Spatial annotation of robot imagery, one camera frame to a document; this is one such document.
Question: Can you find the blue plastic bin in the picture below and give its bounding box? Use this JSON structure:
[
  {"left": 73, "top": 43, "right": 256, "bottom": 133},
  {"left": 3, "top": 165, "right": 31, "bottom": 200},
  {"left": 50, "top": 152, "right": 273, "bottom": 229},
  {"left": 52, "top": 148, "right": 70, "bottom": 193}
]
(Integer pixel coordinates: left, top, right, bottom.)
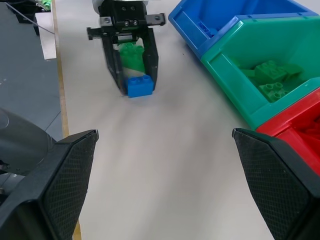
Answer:
[{"left": 167, "top": 0, "right": 320, "bottom": 61}]

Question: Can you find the blue building block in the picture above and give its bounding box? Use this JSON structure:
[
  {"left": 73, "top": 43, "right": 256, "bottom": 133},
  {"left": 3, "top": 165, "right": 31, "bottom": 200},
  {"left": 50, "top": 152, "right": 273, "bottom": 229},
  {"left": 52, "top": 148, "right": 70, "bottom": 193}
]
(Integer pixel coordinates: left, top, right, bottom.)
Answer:
[
  {"left": 126, "top": 74, "right": 154, "bottom": 99},
  {"left": 196, "top": 21, "right": 219, "bottom": 39}
]

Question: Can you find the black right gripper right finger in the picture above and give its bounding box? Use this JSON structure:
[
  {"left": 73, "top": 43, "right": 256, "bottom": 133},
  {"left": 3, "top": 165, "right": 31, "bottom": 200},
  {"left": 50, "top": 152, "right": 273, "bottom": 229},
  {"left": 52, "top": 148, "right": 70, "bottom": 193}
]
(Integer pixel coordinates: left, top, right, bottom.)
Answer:
[{"left": 231, "top": 127, "right": 320, "bottom": 240}]

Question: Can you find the dark grey robot body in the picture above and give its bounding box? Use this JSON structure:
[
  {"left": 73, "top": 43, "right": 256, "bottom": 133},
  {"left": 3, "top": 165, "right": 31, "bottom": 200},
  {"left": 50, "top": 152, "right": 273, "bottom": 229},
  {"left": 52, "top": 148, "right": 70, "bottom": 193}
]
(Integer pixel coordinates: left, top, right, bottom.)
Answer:
[{"left": 0, "top": 107, "right": 59, "bottom": 176}]

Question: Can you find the dark stand frame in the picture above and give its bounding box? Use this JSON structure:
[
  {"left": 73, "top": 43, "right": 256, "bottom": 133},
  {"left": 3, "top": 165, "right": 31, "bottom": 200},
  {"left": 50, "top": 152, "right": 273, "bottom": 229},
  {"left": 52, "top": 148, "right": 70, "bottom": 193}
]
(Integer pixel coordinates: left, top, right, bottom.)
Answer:
[{"left": 4, "top": 0, "right": 41, "bottom": 36}]

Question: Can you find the green crumpled object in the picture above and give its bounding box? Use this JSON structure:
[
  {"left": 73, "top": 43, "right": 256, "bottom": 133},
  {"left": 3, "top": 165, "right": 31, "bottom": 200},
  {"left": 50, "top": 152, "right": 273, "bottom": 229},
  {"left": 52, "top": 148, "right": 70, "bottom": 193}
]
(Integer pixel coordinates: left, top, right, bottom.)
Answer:
[{"left": 36, "top": 0, "right": 54, "bottom": 11}]

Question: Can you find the red plastic bin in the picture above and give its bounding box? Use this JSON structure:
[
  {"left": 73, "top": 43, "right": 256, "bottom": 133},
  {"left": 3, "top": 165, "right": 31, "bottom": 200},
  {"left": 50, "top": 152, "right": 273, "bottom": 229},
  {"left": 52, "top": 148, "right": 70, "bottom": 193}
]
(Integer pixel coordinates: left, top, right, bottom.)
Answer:
[{"left": 256, "top": 87, "right": 320, "bottom": 176}]

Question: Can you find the green building block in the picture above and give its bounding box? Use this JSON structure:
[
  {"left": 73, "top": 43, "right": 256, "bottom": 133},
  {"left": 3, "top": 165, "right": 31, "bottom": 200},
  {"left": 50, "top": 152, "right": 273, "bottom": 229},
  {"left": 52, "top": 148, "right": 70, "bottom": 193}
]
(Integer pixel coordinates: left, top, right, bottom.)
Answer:
[
  {"left": 258, "top": 82, "right": 292, "bottom": 104},
  {"left": 281, "top": 63, "right": 305, "bottom": 81},
  {"left": 119, "top": 42, "right": 147, "bottom": 74},
  {"left": 254, "top": 60, "right": 288, "bottom": 82}
]

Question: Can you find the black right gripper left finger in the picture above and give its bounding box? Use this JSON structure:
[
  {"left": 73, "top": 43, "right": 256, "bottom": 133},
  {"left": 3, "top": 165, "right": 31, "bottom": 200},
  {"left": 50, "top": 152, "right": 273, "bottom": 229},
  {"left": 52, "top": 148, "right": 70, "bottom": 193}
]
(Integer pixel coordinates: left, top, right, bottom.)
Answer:
[{"left": 0, "top": 129, "right": 100, "bottom": 240}]

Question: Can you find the white flat board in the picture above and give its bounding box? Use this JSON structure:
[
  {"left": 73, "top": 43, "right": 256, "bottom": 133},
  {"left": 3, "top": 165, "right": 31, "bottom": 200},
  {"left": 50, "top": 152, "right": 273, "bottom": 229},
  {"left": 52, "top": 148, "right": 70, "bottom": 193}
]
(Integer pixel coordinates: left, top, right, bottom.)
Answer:
[{"left": 34, "top": 11, "right": 57, "bottom": 60}]

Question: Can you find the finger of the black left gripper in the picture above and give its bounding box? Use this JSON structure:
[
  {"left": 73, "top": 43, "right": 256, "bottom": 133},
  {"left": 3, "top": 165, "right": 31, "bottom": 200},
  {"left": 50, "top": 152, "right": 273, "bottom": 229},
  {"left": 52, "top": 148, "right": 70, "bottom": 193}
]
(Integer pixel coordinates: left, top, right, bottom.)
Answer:
[
  {"left": 101, "top": 34, "right": 129, "bottom": 96},
  {"left": 141, "top": 27, "right": 160, "bottom": 92}
]

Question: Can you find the green plastic bin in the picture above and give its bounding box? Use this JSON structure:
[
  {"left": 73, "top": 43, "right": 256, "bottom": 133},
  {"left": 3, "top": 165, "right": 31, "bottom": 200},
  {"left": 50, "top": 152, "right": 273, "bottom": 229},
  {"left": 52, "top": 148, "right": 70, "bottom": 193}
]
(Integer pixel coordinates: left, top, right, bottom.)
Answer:
[{"left": 200, "top": 15, "right": 320, "bottom": 131}]

